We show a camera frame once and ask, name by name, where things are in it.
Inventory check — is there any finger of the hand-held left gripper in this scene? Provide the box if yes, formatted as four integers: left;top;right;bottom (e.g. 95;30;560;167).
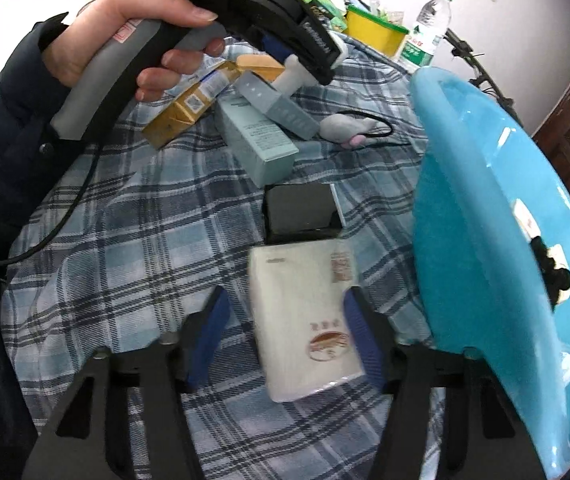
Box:
260;32;296;65
285;7;346;86

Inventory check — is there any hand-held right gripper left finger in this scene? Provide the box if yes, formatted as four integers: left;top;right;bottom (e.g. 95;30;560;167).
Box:
22;285;233;480

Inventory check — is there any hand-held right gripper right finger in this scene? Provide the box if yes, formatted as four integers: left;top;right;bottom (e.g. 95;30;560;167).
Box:
342;285;540;480

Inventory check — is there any white tissue pack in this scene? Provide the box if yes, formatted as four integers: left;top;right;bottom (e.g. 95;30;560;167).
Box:
249;239;366;403

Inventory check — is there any blue plastic basin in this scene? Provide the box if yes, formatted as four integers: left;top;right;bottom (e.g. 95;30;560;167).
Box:
409;66;570;480

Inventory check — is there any black fluffy hair clip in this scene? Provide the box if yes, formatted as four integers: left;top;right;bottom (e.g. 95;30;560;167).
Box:
530;237;570;306

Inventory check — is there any person's left forearm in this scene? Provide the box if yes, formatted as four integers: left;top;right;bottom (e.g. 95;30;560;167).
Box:
0;14;116;266

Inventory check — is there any person's left hand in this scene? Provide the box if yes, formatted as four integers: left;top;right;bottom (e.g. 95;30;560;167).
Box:
42;0;226;103

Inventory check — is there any green packet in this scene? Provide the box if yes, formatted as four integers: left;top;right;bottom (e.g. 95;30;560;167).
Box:
295;0;348;28

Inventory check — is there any grey box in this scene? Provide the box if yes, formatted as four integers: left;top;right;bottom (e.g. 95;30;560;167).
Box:
237;71;320;141

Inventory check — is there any yellow plastic container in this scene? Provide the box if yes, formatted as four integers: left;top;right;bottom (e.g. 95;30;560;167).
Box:
346;4;410;58

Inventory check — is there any grey plush toy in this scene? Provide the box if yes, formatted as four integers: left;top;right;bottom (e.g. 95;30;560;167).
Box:
320;114;373;150

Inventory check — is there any teal box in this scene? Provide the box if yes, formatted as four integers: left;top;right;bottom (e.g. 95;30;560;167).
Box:
215;97;300;188

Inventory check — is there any blue plaid cloth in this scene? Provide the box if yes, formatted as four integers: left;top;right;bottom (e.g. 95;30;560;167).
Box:
2;25;466;480

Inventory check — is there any clear water bottle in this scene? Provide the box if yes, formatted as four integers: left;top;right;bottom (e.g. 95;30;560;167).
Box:
397;0;456;68

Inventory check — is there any yellow box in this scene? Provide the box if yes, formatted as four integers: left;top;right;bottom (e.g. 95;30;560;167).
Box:
142;60;243;151

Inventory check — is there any black box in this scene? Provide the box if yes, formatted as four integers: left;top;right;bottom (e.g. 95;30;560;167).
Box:
263;183;344;246

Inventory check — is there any black cord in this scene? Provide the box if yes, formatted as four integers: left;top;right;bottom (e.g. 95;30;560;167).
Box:
337;109;410;146

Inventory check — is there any bicycle handlebar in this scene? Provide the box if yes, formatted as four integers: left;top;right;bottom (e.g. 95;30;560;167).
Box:
445;27;526;126

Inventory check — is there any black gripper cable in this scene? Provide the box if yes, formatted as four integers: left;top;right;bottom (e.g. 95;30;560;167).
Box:
0;135;103;266

